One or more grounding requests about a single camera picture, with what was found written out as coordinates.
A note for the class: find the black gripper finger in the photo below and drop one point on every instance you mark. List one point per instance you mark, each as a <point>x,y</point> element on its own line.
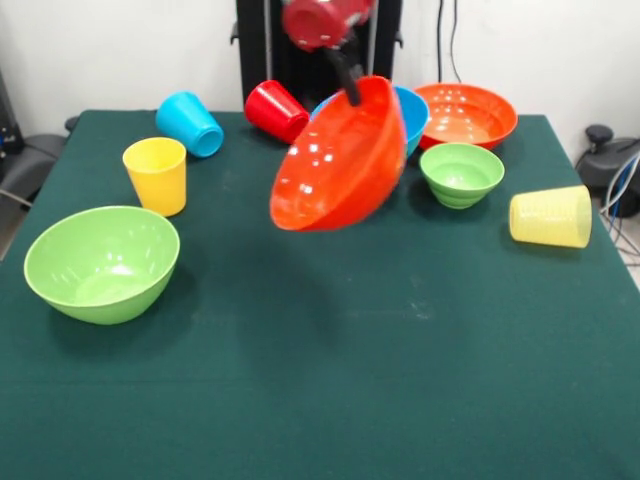
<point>347,77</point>

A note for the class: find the dark green tablecloth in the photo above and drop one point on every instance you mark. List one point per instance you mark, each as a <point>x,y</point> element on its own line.
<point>350,375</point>

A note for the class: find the opaque yellow cup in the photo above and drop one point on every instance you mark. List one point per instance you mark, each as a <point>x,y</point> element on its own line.
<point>156,185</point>

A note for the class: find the orange bowl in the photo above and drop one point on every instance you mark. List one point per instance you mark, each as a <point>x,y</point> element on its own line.
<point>335,170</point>
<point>470,120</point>

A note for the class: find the black chair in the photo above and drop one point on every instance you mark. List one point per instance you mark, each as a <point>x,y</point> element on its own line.
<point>35,160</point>

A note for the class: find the red cup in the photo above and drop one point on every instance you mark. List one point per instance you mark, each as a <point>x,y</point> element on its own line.
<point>272,110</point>

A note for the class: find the light blue cup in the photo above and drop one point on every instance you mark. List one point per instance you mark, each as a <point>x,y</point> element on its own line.
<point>192,122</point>

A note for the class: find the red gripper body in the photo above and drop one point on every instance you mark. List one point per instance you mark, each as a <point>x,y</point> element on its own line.
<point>315,22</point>

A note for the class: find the black chair base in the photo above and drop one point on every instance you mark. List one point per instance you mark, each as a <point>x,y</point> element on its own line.
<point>600,160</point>

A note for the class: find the small green bowl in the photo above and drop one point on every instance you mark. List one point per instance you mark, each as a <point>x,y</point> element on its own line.
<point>460,175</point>

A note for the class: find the translucent yellow cup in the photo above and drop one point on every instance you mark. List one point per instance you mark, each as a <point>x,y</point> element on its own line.
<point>550,217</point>

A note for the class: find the large green bowl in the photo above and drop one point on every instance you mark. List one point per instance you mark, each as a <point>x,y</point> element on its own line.
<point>100,270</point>

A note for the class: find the large light blue bowl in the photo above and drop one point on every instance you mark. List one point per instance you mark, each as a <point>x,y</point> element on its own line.
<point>415,120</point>

